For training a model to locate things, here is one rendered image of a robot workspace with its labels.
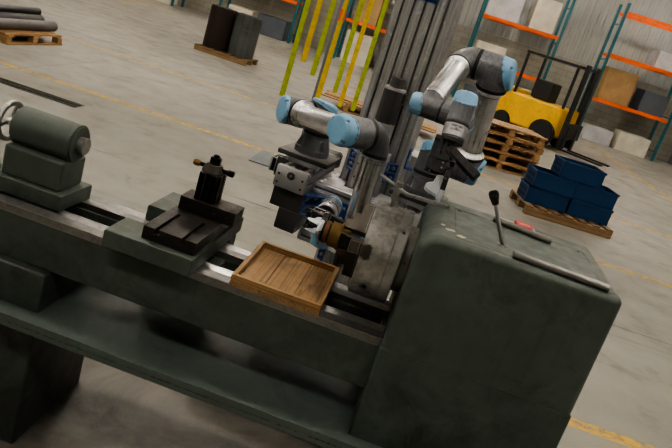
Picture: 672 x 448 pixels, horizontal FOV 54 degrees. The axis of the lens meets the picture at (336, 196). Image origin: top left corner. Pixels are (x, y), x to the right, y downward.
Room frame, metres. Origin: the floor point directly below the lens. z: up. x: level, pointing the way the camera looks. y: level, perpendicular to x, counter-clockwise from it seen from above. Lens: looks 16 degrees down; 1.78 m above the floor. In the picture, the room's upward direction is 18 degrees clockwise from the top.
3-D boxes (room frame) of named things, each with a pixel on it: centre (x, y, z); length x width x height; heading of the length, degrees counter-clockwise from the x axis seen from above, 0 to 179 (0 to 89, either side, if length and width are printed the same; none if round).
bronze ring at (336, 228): (2.05, -0.04, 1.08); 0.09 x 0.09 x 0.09; 85
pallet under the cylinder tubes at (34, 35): (9.21, 5.10, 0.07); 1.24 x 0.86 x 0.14; 173
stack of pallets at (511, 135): (11.47, -2.45, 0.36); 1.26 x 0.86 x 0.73; 98
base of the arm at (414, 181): (2.65, -0.33, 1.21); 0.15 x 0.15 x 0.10
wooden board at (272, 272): (2.06, 0.07, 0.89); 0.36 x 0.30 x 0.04; 175
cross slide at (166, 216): (2.11, 0.44, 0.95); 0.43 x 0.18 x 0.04; 175
